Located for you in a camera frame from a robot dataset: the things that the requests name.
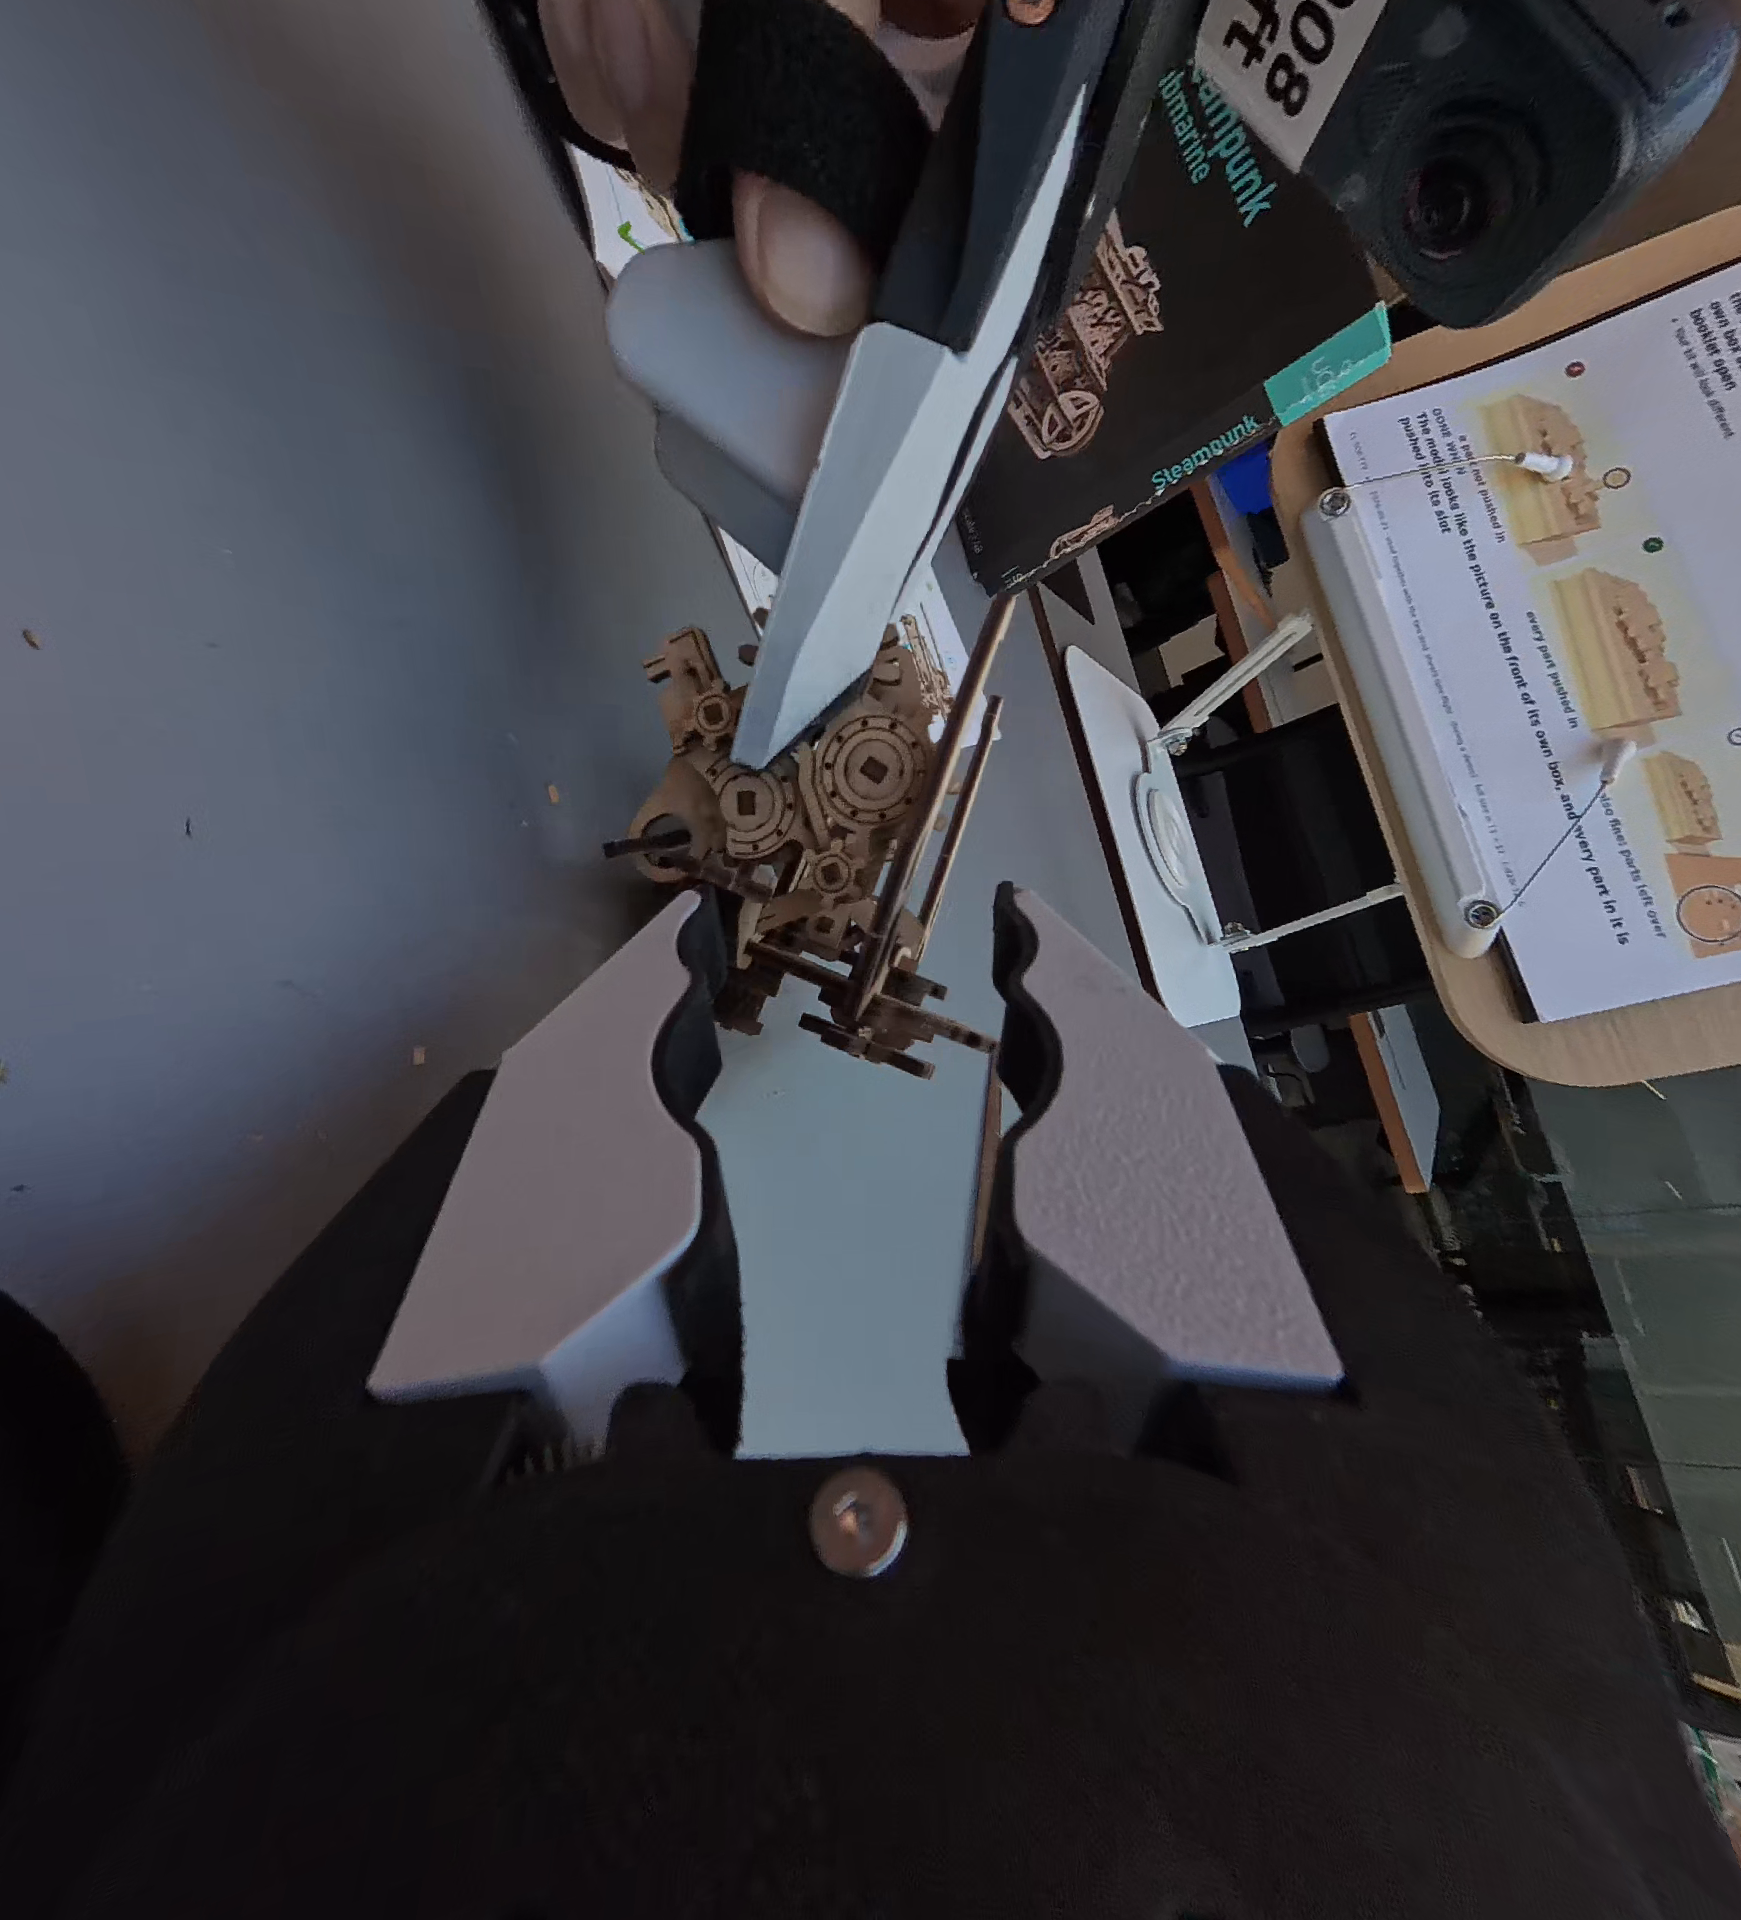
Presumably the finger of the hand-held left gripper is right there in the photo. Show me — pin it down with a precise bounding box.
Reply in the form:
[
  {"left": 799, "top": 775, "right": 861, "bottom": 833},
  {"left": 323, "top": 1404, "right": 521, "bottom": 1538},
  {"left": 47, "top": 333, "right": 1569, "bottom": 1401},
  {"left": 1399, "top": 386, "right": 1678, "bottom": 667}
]
[{"left": 728, "top": 97, "right": 1100, "bottom": 775}]

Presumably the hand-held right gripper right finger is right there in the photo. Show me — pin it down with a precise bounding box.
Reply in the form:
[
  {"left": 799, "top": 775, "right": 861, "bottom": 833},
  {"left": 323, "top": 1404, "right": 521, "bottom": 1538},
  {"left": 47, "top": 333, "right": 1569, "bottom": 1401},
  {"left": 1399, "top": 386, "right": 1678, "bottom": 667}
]
[{"left": 944, "top": 882, "right": 1349, "bottom": 1445}]

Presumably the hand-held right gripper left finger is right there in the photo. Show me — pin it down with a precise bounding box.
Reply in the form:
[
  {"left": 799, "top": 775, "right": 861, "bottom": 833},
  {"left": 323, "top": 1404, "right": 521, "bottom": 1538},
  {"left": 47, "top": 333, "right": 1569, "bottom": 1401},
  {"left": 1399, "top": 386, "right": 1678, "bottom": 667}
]
[{"left": 367, "top": 893, "right": 746, "bottom": 1464}]

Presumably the wooden gear model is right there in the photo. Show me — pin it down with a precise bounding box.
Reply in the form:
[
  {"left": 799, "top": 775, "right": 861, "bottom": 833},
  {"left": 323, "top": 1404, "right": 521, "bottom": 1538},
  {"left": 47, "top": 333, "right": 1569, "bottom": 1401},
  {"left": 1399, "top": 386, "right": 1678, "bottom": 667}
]
[{"left": 608, "top": 592, "right": 1023, "bottom": 1081}]

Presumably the black model kit box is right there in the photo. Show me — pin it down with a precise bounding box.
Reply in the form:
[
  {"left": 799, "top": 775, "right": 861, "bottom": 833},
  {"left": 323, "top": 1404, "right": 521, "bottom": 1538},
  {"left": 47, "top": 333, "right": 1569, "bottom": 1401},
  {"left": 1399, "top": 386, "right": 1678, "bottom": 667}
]
[{"left": 960, "top": 91, "right": 1400, "bottom": 597}]

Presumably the person's left hand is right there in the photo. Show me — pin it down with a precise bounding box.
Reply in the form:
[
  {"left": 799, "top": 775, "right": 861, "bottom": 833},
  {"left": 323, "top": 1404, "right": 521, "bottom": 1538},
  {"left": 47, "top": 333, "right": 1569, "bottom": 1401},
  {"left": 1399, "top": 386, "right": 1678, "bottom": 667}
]
[{"left": 537, "top": 0, "right": 874, "bottom": 338}]

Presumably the white metal stand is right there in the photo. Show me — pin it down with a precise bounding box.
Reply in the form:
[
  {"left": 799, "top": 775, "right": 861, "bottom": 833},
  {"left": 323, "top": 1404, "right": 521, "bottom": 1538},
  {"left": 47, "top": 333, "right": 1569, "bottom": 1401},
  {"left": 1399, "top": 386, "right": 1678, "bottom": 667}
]
[{"left": 1057, "top": 608, "right": 1409, "bottom": 1030}]

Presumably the printed instruction sheet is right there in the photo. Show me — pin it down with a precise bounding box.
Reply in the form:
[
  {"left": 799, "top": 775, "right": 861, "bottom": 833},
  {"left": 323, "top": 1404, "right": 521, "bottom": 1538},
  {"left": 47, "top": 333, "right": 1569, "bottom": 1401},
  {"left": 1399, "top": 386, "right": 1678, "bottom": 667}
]
[{"left": 1320, "top": 263, "right": 1741, "bottom": 1030}]

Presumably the wooden clipboard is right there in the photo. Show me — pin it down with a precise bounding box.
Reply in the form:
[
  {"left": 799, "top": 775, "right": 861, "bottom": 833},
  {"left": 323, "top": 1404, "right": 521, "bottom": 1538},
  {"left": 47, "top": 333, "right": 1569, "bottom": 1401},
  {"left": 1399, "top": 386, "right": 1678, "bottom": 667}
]
[{"left": 1281, "top": 195, "right": 1741, "bottom": 1090}]

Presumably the white clipboard clamp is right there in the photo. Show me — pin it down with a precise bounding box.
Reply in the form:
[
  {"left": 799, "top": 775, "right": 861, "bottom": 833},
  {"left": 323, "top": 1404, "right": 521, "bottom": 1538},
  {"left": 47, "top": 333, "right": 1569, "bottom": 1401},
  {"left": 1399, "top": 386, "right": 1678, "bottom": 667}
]
[{"left": 1298, "top": 487, "right": 1504, "bottom": 962}]

